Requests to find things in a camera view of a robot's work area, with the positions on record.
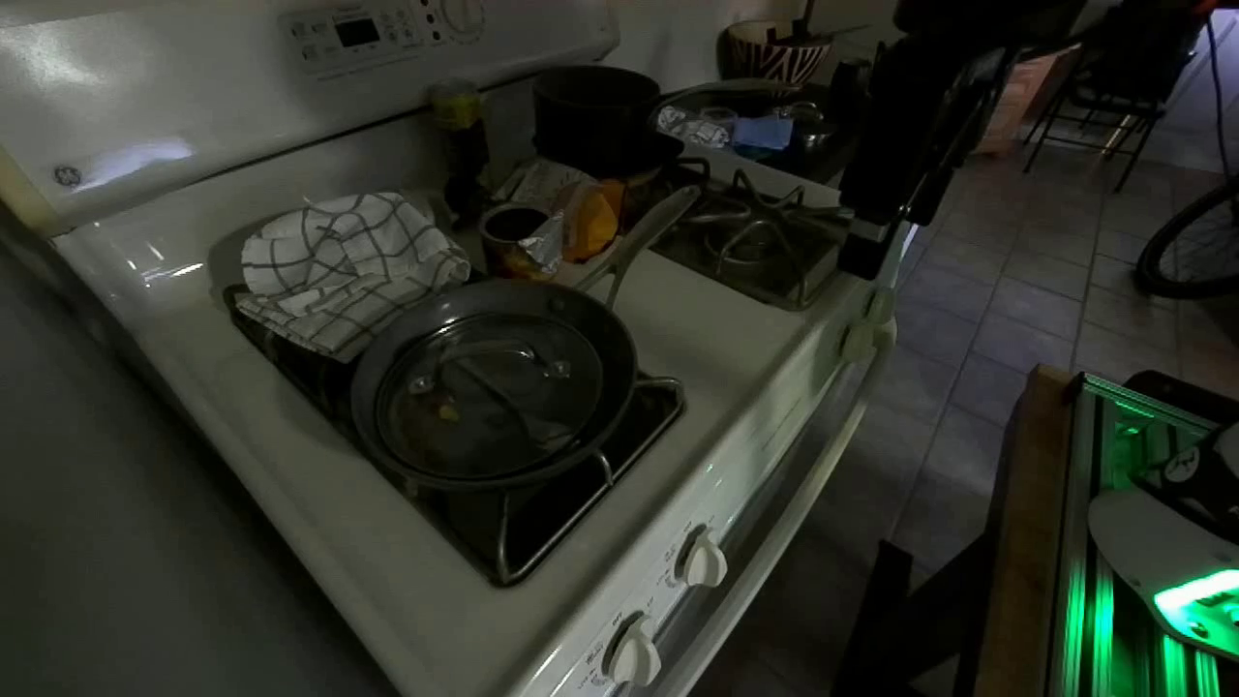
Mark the bicycle wheel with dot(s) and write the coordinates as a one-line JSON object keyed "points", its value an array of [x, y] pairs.
{"points": [[1196, 248]]}

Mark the front stove knob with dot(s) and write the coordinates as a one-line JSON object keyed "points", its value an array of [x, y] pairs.
{"points": [[631, 657]]}

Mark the black chair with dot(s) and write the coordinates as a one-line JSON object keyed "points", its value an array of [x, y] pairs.
{"points": [[1127, 68]]}

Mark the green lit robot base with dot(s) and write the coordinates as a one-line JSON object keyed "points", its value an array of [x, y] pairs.
{"points": [[1149, 542]]}

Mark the black front burner grate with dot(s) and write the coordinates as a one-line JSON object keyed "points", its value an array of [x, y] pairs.
{"points": [[506, 530]]}

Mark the white checked tea towel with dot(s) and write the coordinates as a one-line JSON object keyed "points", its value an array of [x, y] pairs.
{"points": [[333, 273]]}

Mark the black burner grate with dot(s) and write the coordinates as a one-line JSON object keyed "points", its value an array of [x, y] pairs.
{"points": [[765, 246], [506, 530]]}

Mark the grey frying pan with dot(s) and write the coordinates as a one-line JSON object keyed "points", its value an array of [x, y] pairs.
{"points": [[528, 295]]}

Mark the dark bottle yellow cap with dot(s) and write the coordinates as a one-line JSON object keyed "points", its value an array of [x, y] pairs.
{"points": [[458, 112]]}

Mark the white gas stove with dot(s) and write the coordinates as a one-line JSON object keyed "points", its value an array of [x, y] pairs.
{"points": [[145, 133]]}

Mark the dish with blue items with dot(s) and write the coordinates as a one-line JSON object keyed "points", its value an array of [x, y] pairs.
{"points": [[768, 122]]}

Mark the stove knob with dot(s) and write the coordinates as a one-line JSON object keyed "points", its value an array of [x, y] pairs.
{"points": [[631, 657], [701, 564]]}

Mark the wooden board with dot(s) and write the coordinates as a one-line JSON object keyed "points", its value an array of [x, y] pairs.
{"points": [[1025, 529]]}

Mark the black cooking pot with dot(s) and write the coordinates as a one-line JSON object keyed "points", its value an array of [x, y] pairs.
{"points": [[592, 117]]}

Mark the zebra pattern basket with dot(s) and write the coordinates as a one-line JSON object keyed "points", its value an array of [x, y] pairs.
{"points": [[772, 51]]}

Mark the black rear burner grate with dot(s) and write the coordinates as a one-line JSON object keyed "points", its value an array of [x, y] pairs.
{"points": [[765, 246]]}

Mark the white mug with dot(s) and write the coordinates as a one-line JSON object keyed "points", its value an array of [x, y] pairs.
{"points": [[520, 242]]}

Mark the clear glass pot lid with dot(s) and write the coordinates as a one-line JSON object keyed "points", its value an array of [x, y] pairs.
{"points": [[488, 397]]}

